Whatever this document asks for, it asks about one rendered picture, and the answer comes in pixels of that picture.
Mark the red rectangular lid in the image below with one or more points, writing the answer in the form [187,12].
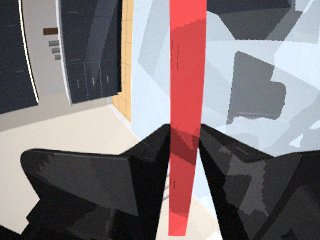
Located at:
[186,92]

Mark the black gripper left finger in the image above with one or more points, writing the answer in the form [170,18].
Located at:
[133,181]

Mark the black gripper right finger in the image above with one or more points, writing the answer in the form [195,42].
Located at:
[249,188]

